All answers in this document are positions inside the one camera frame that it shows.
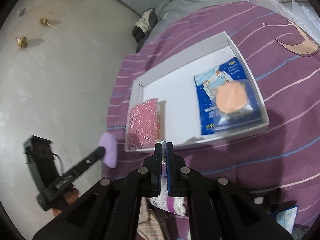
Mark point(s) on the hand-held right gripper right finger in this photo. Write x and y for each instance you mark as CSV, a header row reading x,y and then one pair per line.
x,y
170,170

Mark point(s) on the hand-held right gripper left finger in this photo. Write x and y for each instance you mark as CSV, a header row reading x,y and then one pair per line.
x,y
157,170

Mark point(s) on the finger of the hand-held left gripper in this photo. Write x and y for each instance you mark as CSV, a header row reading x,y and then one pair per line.
x,y
90,162

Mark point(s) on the lilac soft case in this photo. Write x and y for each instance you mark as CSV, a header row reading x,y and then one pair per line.
x,y
108,150

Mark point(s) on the purple pump bottle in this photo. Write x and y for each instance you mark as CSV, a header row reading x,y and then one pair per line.
x,y
175,206

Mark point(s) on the pink sparkly pouch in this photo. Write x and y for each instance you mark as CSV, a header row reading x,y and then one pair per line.
x,y
145,120

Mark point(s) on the plaid slipper with bear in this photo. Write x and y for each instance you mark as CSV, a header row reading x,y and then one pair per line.
x,y
147,227

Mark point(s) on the white cardboard box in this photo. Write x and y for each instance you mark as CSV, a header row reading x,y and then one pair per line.
x,y
180,100

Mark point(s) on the blue eye mask packet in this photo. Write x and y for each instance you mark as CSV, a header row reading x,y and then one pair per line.
x,y
285,217
207,105

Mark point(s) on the orange puff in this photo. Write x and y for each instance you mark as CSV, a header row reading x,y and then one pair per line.
x,y
230,97

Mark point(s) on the person's left hand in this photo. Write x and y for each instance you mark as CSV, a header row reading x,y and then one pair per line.
x,y
71,196

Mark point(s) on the purple striped bed sheet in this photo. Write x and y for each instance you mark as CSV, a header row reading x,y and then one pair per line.
x,y
250,167

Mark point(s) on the gold wrapper on floor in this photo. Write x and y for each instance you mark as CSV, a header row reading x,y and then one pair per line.
x,y
44,21
22,42

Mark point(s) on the dark clothing bundle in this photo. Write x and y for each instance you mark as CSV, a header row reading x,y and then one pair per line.
x,y
145,22

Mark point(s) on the grey blanket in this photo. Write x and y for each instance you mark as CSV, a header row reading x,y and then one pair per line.
x,y
200,0

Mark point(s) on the clear plastic sheet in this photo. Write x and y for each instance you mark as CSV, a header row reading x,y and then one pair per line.
x,y
300,12

